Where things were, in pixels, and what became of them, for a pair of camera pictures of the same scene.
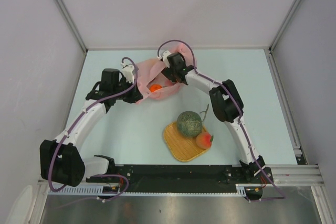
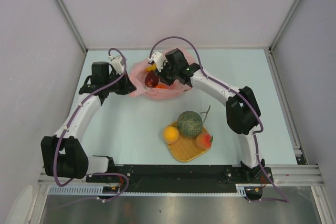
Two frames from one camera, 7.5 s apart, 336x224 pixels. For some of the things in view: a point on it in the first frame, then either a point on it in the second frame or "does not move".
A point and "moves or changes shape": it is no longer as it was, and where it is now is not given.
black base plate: (182, 178) does not move
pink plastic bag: (149, 72) moves or changes shape
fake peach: (203, 140) does not move
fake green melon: (189, 123) does not move
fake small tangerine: (155, 87) -> (161, 86)
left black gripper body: (123, 86) -> (119, 86)
